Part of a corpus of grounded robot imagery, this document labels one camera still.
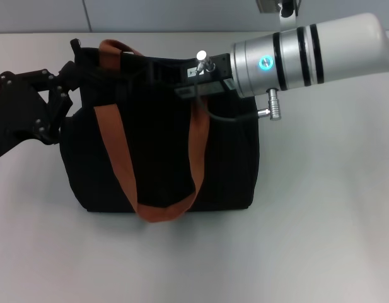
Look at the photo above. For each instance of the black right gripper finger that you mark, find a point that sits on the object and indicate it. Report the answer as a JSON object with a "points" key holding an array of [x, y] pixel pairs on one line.
{"points": [[134, 86], [134, 71]]}

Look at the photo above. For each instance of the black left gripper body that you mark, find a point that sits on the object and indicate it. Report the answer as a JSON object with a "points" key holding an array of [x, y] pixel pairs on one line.
{"points": [[14, 113]]}

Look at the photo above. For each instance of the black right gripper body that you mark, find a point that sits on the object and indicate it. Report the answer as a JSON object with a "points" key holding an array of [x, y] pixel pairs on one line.
{"points": [[213, 79]]}

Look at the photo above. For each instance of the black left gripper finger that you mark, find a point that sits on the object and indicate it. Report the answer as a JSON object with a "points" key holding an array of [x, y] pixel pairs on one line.
{"points": [[66, 71], [58, 105]]}

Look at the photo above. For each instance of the silver and white right arm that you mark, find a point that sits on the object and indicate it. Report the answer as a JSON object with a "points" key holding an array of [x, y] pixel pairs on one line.
{"points": [[314, 53]]}

